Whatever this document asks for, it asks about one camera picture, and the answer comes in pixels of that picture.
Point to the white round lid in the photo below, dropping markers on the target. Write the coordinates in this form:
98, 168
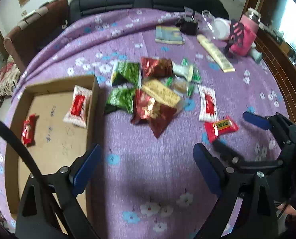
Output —
221, 28

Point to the large dark red snack packet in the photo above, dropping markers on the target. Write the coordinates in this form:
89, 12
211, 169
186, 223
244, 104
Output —
157, 115

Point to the black binder clip object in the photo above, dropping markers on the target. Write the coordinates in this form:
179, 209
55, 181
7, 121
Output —
187, 25

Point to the floral cushion blanket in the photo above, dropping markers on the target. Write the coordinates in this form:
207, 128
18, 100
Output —
9, 77

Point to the black pink hair clip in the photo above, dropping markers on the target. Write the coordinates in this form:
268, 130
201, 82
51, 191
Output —
236, 35

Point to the black leather sofa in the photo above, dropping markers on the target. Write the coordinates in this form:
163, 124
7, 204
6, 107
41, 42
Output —
79, 9

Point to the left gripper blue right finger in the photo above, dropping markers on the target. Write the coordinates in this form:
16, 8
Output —
210, 167

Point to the white green wafer packet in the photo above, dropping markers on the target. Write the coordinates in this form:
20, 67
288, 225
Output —
185, 71

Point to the green peas snack packet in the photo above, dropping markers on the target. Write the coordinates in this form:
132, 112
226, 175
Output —
120, 99

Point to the brown armchair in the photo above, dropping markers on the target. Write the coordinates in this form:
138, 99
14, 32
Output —
34, 32

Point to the pink sleeved bottle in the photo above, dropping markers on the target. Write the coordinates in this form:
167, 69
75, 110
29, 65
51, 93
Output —
251, 21

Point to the wooden side cabinet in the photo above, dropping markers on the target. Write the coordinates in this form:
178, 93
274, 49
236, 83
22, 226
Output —
282, 69

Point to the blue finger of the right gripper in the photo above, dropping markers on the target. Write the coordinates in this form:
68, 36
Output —
226, 153
257, 120

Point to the clear plastic cup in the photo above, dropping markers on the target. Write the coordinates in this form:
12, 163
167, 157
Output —
208, 28

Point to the cream tube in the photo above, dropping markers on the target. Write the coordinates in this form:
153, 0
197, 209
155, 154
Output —
216, 54

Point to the small booklet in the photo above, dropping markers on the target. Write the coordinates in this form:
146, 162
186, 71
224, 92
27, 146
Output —
168, 35

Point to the clear candy green ends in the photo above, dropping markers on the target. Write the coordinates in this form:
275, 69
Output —
181, 86

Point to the pale green small bottle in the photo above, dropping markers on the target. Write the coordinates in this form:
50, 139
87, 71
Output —
255, 54

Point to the purple floral tablecloth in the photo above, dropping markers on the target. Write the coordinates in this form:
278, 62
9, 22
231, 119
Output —
106, 80

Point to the red candy packet round logo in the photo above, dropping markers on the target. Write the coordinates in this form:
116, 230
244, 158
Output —
28, 131

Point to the cardboard box tray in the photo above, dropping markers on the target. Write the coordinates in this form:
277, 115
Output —
57, 143

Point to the right hand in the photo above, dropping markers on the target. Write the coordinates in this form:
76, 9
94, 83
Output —
286, 209

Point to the yellow biscuit clear packet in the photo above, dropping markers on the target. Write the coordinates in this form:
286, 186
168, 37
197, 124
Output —
161, 93

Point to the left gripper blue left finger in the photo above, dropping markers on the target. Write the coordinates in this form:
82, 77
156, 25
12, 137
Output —
83, 168

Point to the white red sauce packet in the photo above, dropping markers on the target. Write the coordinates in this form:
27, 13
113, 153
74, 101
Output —
208, 108

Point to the red bar yellow label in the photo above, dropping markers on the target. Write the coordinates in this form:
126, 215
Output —
215, 129

